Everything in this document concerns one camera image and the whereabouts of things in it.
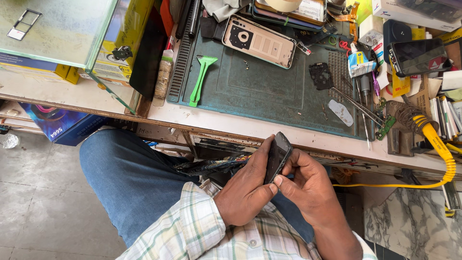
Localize crumpled clear plastic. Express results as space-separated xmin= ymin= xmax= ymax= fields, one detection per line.
xmin=0 ymin=134 xmax=19 ymax=150

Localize grey cloth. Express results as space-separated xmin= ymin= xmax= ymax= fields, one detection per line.
xmin=202 ymin=0 xmax=252 ymax=23

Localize blue printed carton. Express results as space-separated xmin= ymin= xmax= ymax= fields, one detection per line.
xmin=19 ymin=102 xmax=109 ymax=147

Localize black phone with rugged case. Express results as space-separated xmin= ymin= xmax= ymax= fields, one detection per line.
xmin=387 ymin=38 xmax=453 ymax=78

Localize green plastic pry tool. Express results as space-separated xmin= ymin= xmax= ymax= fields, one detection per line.
xmin=189 ymin=55 xmax=218 ymax=108

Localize bundle of metal tools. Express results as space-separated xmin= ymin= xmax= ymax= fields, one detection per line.
xmin=430 ymin=95 xmax=462 ymax=142

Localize green repair mat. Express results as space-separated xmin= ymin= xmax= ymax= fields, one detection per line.
xmin=167 ymin=14 xmax=366 ymax=141

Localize yellow soldering iron with cable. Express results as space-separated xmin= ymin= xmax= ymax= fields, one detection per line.
xmin=332 ymin=115 xmax=457 ymax=189

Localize orange flex cable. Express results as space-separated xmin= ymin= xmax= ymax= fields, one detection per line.
xmin=327 ymin=2 xmax=361 ymax=42

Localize black phone frame part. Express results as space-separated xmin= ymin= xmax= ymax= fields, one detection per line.
xmin=309 ymin=63 xmax=335 ymax=91

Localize white charger adapter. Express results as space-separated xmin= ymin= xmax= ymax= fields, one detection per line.
xmin=358 ymin=14 xmax=384 ymax=47

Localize black screen panel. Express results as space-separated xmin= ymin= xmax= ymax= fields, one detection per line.
xmin=129 ymin=7 xmax=169 ymax=102

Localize purple handled screwdriver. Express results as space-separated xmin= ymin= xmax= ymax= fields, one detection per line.
xmin=371 ymin=70 xmax=382 ymax=99

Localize slim metal screwdriver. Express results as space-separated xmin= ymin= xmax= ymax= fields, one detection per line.
xmin=355 ymin=77 xmax=372 ymax=151

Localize marble slab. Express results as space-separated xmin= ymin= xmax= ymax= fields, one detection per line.
xmin=364 ymin=186 xmax=462 ymax=260

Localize beige tape roll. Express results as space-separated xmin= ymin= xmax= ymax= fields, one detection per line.
xmin=264 ymin=0 xmax=303 ymax=13

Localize white and blue glue tube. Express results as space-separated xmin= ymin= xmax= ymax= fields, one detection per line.
xmin=347 ymin=43 xmax=378 ymax=79

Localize grey adhesive pad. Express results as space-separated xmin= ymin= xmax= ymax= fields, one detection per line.
xmin=328 ymin=100 xmax=354 ymax=127

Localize gold phone back cover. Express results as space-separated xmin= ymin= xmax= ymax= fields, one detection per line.
xmin=222 ymin=14 xmax=297 ymax=69

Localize metal soldering iron stand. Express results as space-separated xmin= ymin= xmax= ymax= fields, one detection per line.
xmin=385 ymin=100 xmax=434 ymax=157

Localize white flat carton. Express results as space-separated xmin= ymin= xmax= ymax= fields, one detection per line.
xmin=372 ymin=0 xmax=462 ymax=33

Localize clear bottle with brown filling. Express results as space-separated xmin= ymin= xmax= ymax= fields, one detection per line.
xmin=153 ymin=49 xmax=174 ymax=107

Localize person's plaid shirt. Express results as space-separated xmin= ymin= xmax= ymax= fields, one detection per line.
xmin=116 ymin=180 xmax=378 ymax=260

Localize person's right hand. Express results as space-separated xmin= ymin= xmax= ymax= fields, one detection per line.
xmin=273 ymin=148 xmax=347 ymax=232

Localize black smartphone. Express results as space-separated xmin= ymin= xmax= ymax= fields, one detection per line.
xmin=263 ymin=131 xmax=294 ymax=185

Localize dark blue phone case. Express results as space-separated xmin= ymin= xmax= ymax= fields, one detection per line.
xmin=383 ymin=19 xmax=413 ymax=55

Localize person's blue jeans leg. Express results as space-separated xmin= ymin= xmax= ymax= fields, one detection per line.
xmin=79 ymin=129 xmax=315 ymax=248

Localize glass display case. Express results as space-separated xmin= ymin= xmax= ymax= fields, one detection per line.
xmin=0 ymin=0 xmax=156 ymax=117

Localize metal tweezers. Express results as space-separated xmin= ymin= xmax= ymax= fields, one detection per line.
xmin=331 ymin=87 xmax=385 ymax=125

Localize metal sim tray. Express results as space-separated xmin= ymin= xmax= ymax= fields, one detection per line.
xmin=6 ymin=9 xmax=43 ymax=41

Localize stack of yellow boxes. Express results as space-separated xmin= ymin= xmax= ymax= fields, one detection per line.
xmin=77 ymin=0 xmax=156 ymax=87

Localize stack of phones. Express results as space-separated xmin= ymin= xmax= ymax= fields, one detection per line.
xmin=252 ymin=0 xmax=328 ymax=32

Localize person's left hand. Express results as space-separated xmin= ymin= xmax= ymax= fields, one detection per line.
xmin=213 ymin=134 xmax=279 ymax=227

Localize green circuit board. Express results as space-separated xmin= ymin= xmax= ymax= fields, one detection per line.
xmin=375 ymin=115 xmax=396 ymax=141

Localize yellow paper packet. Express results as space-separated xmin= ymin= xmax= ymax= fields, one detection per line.
xmin=391 ymin=61 xmax=411 ymax=98

